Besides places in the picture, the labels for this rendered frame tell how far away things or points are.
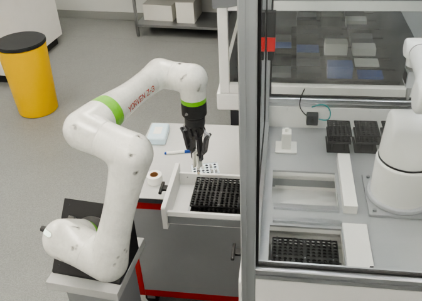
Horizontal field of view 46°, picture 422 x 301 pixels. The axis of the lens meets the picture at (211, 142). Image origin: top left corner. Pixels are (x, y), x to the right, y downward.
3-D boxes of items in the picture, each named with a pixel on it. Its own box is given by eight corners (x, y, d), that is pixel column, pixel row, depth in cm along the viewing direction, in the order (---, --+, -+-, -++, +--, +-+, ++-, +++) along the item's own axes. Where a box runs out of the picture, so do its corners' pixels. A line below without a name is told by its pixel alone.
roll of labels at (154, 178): (153, 188, 221) (152, 181, 218) (144, 181, 225) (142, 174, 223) (165, 181, 224) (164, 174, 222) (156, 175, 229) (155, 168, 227)
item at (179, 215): (168, 224, 191) (166, 212, 187) (181, 182, 212) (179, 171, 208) (272, 230, 185) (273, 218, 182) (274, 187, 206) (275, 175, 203)
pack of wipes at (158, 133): (165, 145, 248) (164, 138, 246) (147, 145, 249) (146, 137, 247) (170, 129, 261) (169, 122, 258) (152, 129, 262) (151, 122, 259)
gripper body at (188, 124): (210, 112, 181) (210, 134, 186) (190, 107, 185) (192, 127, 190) (198, 122, 176) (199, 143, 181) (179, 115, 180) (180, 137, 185)
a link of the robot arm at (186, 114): (174, 103, 175) (195, 110, 171) (193, 90, 183) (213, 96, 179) (175, 118, 179) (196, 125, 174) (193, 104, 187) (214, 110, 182)
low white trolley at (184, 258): (139, 307, 260) (118, 196, 217) (164, 225, 310) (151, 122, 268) (250, 317, 252) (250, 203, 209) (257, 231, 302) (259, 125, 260)
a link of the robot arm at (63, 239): (97, 266, 172) (70, 271, 154) (61, 246, 176) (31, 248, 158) (113, 232, 173) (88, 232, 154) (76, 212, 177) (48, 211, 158)
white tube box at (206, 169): (193, 182, 223) (192, 175, 221) (191, 171, 230) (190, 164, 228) (220, 179, 224) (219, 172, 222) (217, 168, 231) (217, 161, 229)
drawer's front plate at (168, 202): (163, 229, 190) (160, 208, 184) (178, 182, 214) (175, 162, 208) (167, 230, 190) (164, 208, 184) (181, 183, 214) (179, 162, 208)
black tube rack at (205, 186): (190, 217, 193) (189, 205, 189) (197, 188, 207) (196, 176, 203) (247, 221, 190) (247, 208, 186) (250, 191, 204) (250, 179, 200)
